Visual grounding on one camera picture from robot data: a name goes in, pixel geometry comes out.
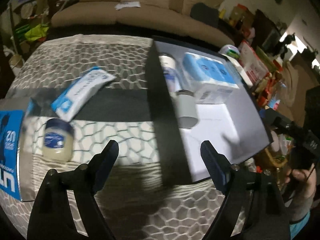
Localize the person's right forearm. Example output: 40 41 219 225
287 195 313 240

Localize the black box with white inside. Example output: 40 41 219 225
147 35 274 185

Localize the red white carton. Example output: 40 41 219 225
239 41 269 83

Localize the person's right hand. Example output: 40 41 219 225
286 165 317 202

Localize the white blue bottle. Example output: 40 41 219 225
159 53 183 93

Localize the white plastic object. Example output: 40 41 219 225
226 56 254 87

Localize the pastel lidded tub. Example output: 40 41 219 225
219 44 241 57

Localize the blue white tissue pack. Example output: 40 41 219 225
182 52 240 105

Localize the blue carton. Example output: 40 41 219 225
0 97 38 202

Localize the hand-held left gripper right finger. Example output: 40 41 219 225
201 141 292 240

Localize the blue white wipes pack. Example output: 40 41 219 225
51 66 117 121

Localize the dark grey cushion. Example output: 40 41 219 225
190 2 218 27

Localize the grey cylinder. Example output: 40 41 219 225
175 90 199 129

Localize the white paper sheet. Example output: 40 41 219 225
115 1 141 11

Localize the petroleum jelly jar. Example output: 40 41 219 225
41 118 75 162

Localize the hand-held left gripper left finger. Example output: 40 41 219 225
27 140 119 240

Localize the beige sofa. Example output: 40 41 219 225
51 0 235 46

